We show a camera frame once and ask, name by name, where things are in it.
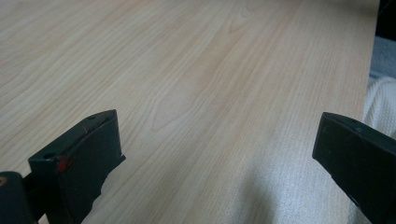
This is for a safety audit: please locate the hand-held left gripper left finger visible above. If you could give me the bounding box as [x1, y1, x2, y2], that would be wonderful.
[27, 109, 127, 224]

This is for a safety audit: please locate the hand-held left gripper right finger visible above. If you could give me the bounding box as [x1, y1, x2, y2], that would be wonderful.
[312, 112, 396, 224]

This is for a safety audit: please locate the grey-blue cloth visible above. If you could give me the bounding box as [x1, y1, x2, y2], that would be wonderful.
[369, 35, 396, 79]

